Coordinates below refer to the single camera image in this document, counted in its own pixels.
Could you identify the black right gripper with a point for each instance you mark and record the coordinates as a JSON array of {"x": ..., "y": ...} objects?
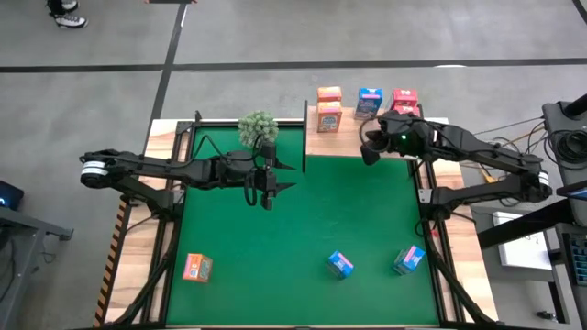
[{"x": 406, "y": 137}]

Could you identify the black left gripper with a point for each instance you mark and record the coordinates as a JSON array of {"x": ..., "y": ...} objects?
[{"x": 266, "y": 181}]

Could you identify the red Froot Loops cereal box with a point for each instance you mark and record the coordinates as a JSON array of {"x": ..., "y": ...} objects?
[
  {"x": 409, "y": 110},
  {"x": 404, "y": 96}
]

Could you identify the blue Rice Krispies cereal box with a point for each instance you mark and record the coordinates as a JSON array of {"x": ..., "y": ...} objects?
[
  {"x": 340, "y": 264},
  {"x": 368, "y": 102},
  {"x": 408, "y": 259}
]

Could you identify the orange Mini Wheats cereal box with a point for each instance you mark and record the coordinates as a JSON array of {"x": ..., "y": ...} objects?
[
  {"x": 329, "y": 118},
  {"x": 329, "y": 94},
  {"x": 197, "y": 267}
]

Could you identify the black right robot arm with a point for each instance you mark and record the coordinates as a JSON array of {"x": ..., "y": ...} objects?
[{"x": 481, "y": 150}]

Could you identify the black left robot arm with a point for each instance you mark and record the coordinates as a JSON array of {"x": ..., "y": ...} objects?
[{"x": 151, "y": 165}]

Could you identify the wooden shelf board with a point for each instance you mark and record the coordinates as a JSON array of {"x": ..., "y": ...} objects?
[{"x": 335, "y": 144}]

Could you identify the green plant in white pot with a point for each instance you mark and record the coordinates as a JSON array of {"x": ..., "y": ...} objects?
[{"x": 254, "y": 126}]

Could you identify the green table mat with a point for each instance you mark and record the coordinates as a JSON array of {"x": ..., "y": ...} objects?
[{"x": 275, "y": 293}]

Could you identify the black stand beam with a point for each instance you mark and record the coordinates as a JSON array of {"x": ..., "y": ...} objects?
[{"x": 518, "y": 229}]

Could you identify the black equipment stand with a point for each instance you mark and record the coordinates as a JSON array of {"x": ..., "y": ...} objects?
[{"x": 556, "y": 114}]

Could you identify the white paper sheet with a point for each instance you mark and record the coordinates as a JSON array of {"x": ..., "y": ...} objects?
[{"x": 527, "y": 252}]

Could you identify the dark tablet screen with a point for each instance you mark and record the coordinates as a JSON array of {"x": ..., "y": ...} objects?
[{"x": 580, "y": 192}]

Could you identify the yellow black hazard strip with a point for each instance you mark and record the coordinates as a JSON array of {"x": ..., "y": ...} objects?
[{"x": 112, "y": 256}]

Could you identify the black keyboard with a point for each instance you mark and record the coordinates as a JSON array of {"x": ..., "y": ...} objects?
[{"x": 579, "y": 261}]

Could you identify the small dark floor object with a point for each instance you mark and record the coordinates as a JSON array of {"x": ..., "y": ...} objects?
[{"x": 546, "y": 315}]

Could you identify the grey metal desk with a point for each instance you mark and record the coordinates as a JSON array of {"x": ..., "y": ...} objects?
[{"x": 27, "y": 224}]

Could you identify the person's shoe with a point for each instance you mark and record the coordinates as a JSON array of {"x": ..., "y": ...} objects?
[
  {"x": 69, "y": 21},
  {"x": 62, "y": 4}
]

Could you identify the black device with blue light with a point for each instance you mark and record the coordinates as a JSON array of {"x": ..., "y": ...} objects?
[{"x": 9, "y": 194}]

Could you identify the small grey metal bracket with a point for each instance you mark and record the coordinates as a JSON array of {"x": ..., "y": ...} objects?
[{"x": 424, "y": 196}]

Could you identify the black table frame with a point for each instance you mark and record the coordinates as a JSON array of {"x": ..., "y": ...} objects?
[{"x": 170, "y": 275}]

